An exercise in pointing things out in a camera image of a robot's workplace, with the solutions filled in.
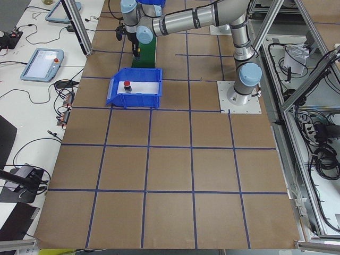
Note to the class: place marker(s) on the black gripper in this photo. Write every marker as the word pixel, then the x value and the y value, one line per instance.
pixel 132 37

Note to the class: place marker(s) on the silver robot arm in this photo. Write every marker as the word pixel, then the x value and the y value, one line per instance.
pixel 142 23

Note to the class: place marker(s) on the green conveyor belt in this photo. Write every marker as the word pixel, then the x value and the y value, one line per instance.
pixel 147 56

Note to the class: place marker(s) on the right blue plastic bin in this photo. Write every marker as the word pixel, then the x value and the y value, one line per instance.
pixel 153 2

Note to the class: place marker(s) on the blue plastic bin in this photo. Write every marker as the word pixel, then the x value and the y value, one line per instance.
pixel 153 2
pixel 135 100

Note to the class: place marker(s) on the left white foam pad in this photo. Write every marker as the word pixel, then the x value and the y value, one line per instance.
pixel 140 87

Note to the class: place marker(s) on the left blue plastic bin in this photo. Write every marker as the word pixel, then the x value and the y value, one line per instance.
pixel 135 100

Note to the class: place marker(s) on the teach pendant far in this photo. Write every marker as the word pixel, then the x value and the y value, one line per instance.
pixel 57 14

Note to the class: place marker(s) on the teach pendant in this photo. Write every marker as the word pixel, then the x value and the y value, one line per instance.
pixel 57 14
pixel 43 65

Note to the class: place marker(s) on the teach pendant near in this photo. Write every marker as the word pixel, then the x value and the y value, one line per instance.
pixel 43 65

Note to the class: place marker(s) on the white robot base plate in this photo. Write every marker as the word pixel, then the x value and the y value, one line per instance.
pixel 232 103

